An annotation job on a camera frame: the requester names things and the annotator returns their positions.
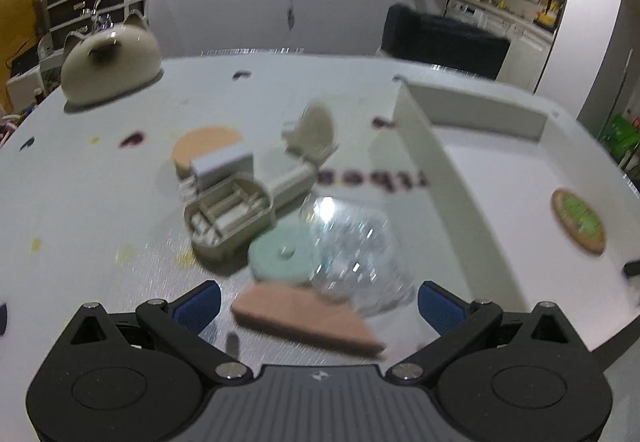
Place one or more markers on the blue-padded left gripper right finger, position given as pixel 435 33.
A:
pixel 463 327

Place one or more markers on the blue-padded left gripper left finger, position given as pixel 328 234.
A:
pixel 177 325

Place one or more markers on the half-round cork piece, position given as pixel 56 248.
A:
pixel 299 314

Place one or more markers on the clear plastic blister case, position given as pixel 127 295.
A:
pixel 357 255

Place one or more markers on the mint green round disc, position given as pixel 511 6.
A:
pixel 283 254

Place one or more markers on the white shallow tray box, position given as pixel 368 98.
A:
pixel 492 164

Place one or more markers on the beige open compartment case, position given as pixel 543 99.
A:
pixel 227 216

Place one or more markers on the round cork frog coaster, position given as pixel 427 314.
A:
pixel 579 221

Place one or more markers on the white small rectangular box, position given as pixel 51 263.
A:
pixel 214 167

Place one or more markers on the round orange cork coaster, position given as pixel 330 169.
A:
pixel 199 142

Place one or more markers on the beige round lid container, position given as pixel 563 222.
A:
pixel 309 143

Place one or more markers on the green box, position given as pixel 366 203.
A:
pixel 620 138

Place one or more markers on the beige cat-ear ceramic holder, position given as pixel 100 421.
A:
pixel 109 63

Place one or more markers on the dark blue armchair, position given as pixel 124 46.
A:
pixel 412 36

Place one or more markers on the white washing machine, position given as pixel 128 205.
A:
pixel 465 13

